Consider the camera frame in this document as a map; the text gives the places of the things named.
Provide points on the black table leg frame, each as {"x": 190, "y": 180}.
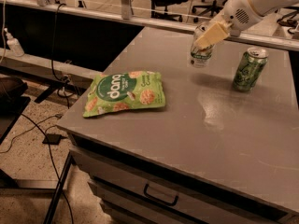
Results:
{"x": 55, "y": 187}

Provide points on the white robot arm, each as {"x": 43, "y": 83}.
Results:
{"x": 262, "y": 7}

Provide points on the black chair seat left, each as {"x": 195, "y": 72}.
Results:
{"x": 12, "y": 103}

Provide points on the green rice chip bag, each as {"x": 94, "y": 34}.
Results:
{"x": 124, "y": 91}

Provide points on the green soda can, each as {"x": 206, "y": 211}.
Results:
{"x": 250, "y": 67}

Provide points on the white 7up can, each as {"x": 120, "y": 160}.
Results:
{"x": 199, "y": 58}

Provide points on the black drawer handle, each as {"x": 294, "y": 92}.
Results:
{"x": 161, "y": 197}

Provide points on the clear sanitizer bottle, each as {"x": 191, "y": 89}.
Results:
{"x": 14, "y": 44}

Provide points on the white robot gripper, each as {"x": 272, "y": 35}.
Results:
{"x": 239, "y": 11}

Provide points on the metal rail post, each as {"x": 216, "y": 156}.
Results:
{"x": 126, "y": 9}

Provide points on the black power adapter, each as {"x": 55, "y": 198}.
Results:
{"x": 52, "y": 139}

